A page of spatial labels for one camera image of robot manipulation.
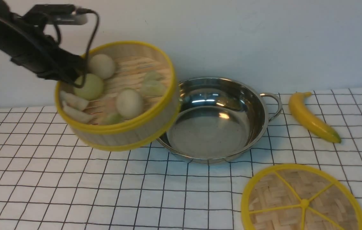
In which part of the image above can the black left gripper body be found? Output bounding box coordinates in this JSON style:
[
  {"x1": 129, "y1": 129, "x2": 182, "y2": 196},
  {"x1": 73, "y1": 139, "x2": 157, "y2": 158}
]
[{"x1": 11, "y1": 30, "x2": 86, "y2": 85}]

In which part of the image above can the yellow rimmed bamboo steamer basket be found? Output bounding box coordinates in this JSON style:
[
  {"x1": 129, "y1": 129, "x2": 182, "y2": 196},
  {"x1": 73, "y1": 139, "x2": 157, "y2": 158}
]
[{"x1": 54, "y1": 41, "x2": 180, "y2": 151}]

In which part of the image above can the yellow bamboo steamer lid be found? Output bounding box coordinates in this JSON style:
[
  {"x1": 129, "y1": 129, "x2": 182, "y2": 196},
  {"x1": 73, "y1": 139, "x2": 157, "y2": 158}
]
[{"x1": 241, "y1": 164, "x2": 362, "y2": 230}]

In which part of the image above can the stainless steel pot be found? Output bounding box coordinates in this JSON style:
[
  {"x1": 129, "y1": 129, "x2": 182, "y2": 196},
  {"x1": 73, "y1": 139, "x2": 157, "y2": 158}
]
[{"x1": 157, "y1": 77, "x2": 283, "y2": 165}]

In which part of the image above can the white dumpling upper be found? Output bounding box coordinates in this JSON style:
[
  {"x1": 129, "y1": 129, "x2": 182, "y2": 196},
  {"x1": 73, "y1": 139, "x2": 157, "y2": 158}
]
[{"x1": 60, "y1": 91, "x2": 90, "y2": 111}]

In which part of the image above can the white dumpling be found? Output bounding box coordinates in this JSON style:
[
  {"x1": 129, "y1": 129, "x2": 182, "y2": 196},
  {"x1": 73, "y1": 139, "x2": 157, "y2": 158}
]
[
  {"x1": 62, "y1": 101, "x2": 95, "y2": 124},
  {"x1": 60, "y1": 91, "x2": 90, "y2": 111}
]

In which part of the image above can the pale green round bun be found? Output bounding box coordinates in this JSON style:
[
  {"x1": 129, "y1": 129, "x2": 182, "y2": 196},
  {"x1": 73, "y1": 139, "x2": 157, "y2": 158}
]
[{"x1": 73, "y1": 74, "x2": 104, "y2": 101}]

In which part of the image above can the white dumpling lower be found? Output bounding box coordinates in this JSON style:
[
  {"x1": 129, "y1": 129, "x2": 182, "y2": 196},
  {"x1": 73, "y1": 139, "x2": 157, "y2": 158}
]
[{"x1": 62, "y1": 101, "x2": 95, "y2": 124}]

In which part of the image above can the small green dumpling front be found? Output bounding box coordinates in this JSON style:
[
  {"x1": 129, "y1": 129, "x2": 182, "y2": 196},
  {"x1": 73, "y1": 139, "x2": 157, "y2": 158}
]
[{"x1": 99, "y1": 112, "x2": 124, "y2": 125}]

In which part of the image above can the large white round bun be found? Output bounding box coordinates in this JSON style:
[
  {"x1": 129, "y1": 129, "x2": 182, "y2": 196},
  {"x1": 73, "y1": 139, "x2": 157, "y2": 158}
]
[{"x1": 115, "y1": 88, "x2": 144, "y2": 119}]

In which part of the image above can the large green dumpling right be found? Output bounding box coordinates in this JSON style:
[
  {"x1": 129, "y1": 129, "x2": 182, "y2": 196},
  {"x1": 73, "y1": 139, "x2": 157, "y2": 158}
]
[{"x1": 140, "y1": 80, "x2": 166, "y2": 97}]

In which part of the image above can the green dumpling back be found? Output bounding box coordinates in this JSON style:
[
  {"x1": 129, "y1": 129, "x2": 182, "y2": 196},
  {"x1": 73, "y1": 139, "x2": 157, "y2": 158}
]
[{"x1": 143, "y1": 71, "x2": 164, "y2": 82}]

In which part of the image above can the white checkered tablecloth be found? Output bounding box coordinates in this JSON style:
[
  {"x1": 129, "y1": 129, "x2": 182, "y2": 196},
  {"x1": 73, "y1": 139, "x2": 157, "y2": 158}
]
[{"x1": 0, "y1": 88, "x2": 362, "y2": 230}]

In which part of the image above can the yellow banana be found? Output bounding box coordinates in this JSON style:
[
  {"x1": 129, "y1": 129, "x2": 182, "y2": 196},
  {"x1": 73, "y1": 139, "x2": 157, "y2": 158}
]
[{"x1": 288, "y1": 92, "x2": 342, "y2": 143}]

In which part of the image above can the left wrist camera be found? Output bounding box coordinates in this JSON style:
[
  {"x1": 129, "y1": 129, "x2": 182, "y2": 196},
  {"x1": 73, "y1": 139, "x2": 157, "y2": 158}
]
[{"x1": 22, "y1": 4, "x2": 88, "y2": 25}]

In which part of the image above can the black camera cable left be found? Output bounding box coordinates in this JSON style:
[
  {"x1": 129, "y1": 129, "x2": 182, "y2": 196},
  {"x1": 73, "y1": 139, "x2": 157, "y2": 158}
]
[{"x1": 72, "y1": 8, "x2": 100, "y2": 89}]

